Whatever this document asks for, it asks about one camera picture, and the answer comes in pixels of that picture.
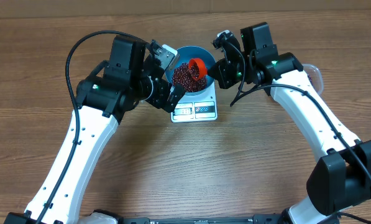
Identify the red beans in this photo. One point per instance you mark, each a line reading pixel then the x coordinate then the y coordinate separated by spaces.
pixel 193 78

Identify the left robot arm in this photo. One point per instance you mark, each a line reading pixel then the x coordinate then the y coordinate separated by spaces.
pixel 132 74

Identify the clear plastic container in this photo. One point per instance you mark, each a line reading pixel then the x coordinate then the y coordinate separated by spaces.
pixel 315 77

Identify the red scoop blue handle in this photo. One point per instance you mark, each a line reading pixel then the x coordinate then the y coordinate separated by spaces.
pixel 200 65

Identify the white kitchen scale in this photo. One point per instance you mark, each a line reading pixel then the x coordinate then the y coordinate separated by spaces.
pixel 196 107

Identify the blue metal bowl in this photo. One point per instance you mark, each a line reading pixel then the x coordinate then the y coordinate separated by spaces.
pixel 182 75

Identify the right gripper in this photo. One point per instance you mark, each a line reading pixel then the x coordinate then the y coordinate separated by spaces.
pixel 222 74

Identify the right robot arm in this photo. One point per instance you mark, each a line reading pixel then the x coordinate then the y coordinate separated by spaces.
pixel 341 177

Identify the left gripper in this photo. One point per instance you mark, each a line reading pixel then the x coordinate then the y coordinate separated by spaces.
pixel 160 96

